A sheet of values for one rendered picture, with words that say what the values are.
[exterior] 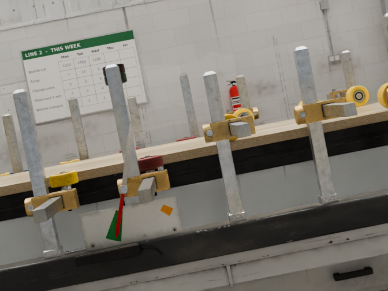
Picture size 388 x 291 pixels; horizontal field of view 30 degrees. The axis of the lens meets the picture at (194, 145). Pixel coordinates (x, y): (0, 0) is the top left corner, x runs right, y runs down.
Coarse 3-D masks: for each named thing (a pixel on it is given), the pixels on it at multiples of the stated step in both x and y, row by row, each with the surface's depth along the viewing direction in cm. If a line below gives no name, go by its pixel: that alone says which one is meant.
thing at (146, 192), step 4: (144, 180) 186; (148, 180) 184; (152, 180) 181; (144, 184) 175; (148, 184) 173; (152, 184) 175; (140, 188) 167; (144, 188) 165; (148, 188) 163; (152, 188) 172; (140, 192) 163; (144, 192) 163; (148, 192) 163; (152, 192) 169; (140, 196) 163; (144, 196) 163; (148, 196) 163; (152, 196) 165; (140, 200) 163; (144, 200) 163; (148, 200) 163; (152, 200) 163
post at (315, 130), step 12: (300, 48) 191; (300, 60) 191; (300, 72) 191; (300, 84) 192; (312, 84) 191; (312, 96) 192; (312, 132) 192; (312, 144) 192; (324, 144) 192; (312, 156) 196; (324, 156) 192; (324, 168) 192; (324, 180) 193; (324, 192) 193
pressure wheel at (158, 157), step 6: (150, 156) 206; (156, 156) 201; (138, 162) 201; (144, 162) 200; (150, 162) 200; (156, 162) 201; (162, 162) 203; (144, 168) 200; (150, 168) 200; (156, 168) 201
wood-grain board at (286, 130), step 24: (288, 120) 279; (336, 120) 216; (360, 120) 213; (384, 120) 213; (168, 144) 273; (192, 144) 238; (240, 144) 213; (48, 168) 270; (72, 168) 237; (96, 168) 212; (120, 168) 212; (0, 192) 212
